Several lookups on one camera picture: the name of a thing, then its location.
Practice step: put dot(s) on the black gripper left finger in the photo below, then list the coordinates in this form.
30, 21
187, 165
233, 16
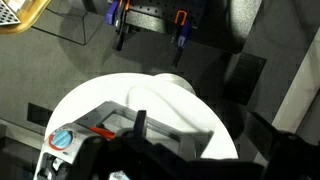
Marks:
110, 156

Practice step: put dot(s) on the red toy lever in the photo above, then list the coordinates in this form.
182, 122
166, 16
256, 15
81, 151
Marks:
103, 132

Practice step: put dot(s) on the black perforated board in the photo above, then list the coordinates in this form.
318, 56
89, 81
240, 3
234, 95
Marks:
156, 13

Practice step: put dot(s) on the white round plate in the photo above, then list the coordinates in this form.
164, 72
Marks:
100, 93

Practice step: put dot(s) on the clear plastic box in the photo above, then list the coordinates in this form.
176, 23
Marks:
71, 25

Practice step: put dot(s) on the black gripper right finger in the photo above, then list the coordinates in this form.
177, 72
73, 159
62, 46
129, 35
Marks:
290, 156

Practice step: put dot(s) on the grey speckled post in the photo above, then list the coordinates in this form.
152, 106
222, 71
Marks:
245, 23

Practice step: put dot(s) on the black floor vent grille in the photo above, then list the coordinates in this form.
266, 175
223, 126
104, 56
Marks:
245, 78

